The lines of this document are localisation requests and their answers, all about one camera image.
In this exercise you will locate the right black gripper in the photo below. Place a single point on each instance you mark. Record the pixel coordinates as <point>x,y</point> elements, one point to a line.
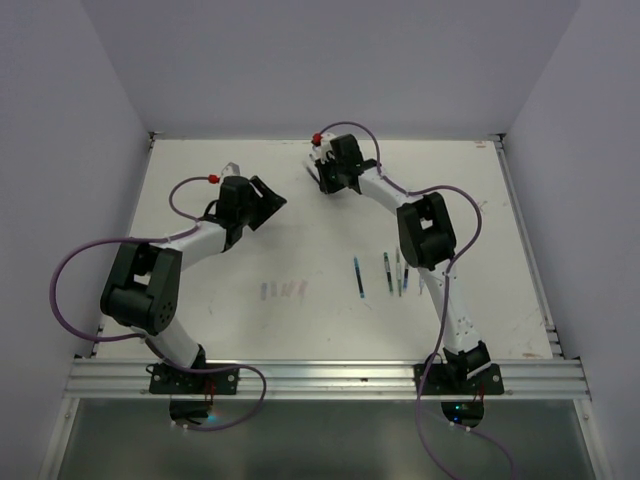
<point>322,165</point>

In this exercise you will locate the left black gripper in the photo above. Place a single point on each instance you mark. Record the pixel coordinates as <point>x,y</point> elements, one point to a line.
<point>268,206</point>

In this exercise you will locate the light green white pen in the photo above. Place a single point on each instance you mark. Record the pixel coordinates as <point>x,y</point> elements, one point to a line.
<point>399,271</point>

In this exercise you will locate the light blue pen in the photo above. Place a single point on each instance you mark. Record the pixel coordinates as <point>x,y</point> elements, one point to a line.
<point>358,276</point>

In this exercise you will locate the dark blue pen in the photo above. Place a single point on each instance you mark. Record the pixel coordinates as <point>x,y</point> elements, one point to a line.
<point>310,169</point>

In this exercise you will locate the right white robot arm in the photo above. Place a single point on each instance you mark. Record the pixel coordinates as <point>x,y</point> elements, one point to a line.
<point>426,241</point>

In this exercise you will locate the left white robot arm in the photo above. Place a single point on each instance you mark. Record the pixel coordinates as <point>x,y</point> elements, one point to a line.
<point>142,289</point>

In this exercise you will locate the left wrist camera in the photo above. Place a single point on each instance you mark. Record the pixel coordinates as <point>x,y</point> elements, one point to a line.
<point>230,169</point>

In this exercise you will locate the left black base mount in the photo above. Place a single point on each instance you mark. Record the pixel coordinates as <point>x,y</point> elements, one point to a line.
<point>166,380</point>

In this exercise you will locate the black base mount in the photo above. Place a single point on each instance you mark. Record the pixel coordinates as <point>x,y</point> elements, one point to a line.
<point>443,380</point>
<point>166,380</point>

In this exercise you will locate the aluminium right side rail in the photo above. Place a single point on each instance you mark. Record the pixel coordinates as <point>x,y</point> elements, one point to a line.
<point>555,341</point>

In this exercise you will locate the aluminium rail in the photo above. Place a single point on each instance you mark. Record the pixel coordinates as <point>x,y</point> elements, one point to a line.
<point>340,380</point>
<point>555,341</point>

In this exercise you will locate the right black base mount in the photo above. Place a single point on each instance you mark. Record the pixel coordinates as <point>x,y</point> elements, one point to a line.
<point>443,380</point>

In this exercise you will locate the aluminium front rail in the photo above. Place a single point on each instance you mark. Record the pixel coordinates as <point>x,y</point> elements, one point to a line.
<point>340,380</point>

